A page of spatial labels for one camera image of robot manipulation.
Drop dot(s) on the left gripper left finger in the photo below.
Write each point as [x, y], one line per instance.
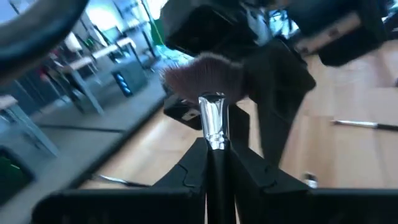
[192, 171]

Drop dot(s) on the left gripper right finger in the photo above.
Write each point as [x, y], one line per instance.
[252, 177]

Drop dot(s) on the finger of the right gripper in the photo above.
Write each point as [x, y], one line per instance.
[280, 93]
[182, 113]

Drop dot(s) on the computer tower blue lights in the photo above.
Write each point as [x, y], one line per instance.
[122, 84]

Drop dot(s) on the white-top table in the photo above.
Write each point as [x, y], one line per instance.
[102, 51]

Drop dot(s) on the grey table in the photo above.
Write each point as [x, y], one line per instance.
[18, 118]

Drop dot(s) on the black metal table frame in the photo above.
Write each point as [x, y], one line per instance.
[119, 148]

